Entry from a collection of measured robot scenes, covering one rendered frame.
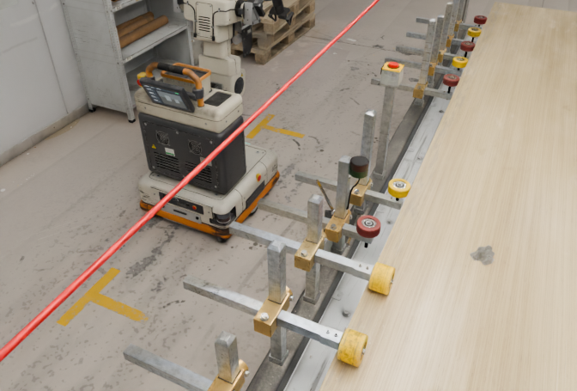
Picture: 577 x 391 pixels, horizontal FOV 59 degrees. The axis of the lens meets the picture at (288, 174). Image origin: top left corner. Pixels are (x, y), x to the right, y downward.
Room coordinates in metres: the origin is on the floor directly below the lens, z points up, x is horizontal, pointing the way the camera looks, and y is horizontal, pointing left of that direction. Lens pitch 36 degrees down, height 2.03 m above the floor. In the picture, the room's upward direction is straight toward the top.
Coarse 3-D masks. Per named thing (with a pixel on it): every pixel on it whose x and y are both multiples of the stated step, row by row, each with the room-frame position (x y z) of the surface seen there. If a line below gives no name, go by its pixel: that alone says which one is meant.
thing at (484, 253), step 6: (486, 246) 1.15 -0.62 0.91; (474, 252) 1.13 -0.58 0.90; (480, 252) 1.12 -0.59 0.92; (486, 252) 1.12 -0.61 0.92; (492, 252) 1.12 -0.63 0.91; (474, 258) 1.11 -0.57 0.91; (480, 258) 1.11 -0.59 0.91; (486, 258) 1.10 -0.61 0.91; (492, 258) 1.11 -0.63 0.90; (486, 264) 1.08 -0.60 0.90
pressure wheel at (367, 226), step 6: (366, 216) 1.30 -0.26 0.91; (372, 216) 1.30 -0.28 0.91; (360, 222) 1.27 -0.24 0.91; (366, 222) 1.27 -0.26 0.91; (372, 222) 1.27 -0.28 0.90; (378, 222) 1.27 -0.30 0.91; (360, 228) 1.24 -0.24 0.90; (366, 228) 1.24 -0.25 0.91; (372, 228) 1.24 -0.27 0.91; (378, 228) 1.24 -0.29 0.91; (360, 234) 1.24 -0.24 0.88; (366, 234) 1.23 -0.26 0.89; (372, 234) 1.23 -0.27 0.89; (378, 234) 1.24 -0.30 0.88; (366, 246) 1.26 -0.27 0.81
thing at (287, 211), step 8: (264, 200) 1.44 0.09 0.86; (264, 208) 1.42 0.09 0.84; (272, 208) 1.40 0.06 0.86; (280, 208) 1.40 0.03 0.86; (288, 208) 1.40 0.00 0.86; (288, 216) 1.38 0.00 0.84; (296, 216) 1.36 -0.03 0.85; (304, 216) 1.35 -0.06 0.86; (344, 224) 1.31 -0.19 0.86; (344, 232) 1.29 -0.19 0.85; (352, 232) 1.27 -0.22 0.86; (360, 240) 1.26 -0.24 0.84; (368, 240) 1.25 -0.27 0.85
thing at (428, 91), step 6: (372, 78) 2.55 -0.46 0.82; (378, 78) 2.55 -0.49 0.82; (378, 84) 2.53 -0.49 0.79; (402, 84) 2.48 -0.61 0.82; (408, 84) 2.48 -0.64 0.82; (408, 90) 2.46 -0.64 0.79; (426, 90) 2.42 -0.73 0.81; (432, 90) 2.41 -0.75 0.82; (438, 90) 2.41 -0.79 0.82; (438, 96) 2.39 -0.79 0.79; (444, 96) 2.37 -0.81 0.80; (450, 96) 2.36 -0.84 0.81
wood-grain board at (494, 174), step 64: (512, 64) 2.55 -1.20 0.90; (576, 64) 2.55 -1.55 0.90; (448, 128) 1.88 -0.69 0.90; (512, 128) 1.88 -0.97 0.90; (576, 128) 1.88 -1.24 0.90; (448, 192) 1.43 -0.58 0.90; (512, 192) 1.43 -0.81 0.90; (576, 192) 1.43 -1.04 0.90; (384, 256) 1.12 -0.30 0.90; (448, 256) 1.12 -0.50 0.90; (512, 256) 1.12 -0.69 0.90; (576, 256) 1.12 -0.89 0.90; (384, 320) 0.88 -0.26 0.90; (448, 320) 0.88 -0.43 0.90; (512, 320) 0.88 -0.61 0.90; (576, 320) 0.88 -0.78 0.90; (384, 384) 0.69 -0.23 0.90; (448, 384) 0.69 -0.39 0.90; (512, 384) 0.69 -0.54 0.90; (576, 384) 0.69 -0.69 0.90
